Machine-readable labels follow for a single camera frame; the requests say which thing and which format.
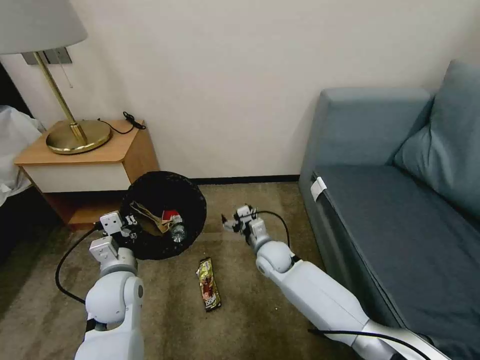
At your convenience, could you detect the round black trash bin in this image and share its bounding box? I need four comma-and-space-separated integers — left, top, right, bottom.
119, 170, 209, 262

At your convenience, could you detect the crumpled brown paper bag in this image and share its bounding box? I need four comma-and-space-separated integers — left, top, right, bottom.
128, 201, 170, 238

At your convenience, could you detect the red and white carton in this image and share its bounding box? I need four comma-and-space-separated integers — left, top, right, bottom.
160, 208, 183, 224

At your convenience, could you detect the clear plastic bottle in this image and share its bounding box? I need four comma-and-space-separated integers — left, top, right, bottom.
170, 220, 188, 244

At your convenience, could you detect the gold and brown snack wrapper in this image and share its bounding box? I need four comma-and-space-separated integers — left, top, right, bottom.
195, 256, 223, 313

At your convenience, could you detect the wooden nightstand with white drawer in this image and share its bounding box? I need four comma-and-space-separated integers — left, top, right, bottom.
13, 118, 161, 232

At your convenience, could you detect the white sofa tag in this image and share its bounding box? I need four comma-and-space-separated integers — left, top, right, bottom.
311, 175, 328, 200

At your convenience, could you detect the brass table lamp grey shade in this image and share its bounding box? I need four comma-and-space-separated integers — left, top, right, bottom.
0, 0, 114, 156

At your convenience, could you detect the white bed sheet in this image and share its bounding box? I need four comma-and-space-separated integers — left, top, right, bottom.
0, 104, 47, 208

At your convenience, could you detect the blue-grey fabric sofa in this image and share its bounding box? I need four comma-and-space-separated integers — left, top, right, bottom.
297, 58, 480, 360

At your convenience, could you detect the dark bed headboard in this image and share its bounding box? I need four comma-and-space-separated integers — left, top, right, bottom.
0, 61, 33, 118

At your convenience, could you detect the blue-grey sofa cushion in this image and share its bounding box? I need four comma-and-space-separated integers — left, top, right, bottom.
392, 89, 480, 223

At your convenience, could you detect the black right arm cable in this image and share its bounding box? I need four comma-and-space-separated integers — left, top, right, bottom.
253, 210, 301, 264
307, 328, 451, 360

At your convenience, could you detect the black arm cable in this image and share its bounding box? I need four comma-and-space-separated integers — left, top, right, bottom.
55, 222, 110, 305
307, 328, 451, 360
253, 210, 301, 264

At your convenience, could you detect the dark wall baseboard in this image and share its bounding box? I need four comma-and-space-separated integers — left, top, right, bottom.
191, 173, 301, 186

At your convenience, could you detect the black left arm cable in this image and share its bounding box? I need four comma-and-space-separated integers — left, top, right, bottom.
55, 222, 110, 305

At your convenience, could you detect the thin black lamp cord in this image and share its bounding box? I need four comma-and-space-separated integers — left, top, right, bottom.
97, 110, 147, 135

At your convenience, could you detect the thin lamp pull chain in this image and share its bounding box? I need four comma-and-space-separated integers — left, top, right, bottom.
56, 47, 72, 89

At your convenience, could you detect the grey wall switch plate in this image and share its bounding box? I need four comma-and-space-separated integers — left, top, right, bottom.
21, 46, 73, 67

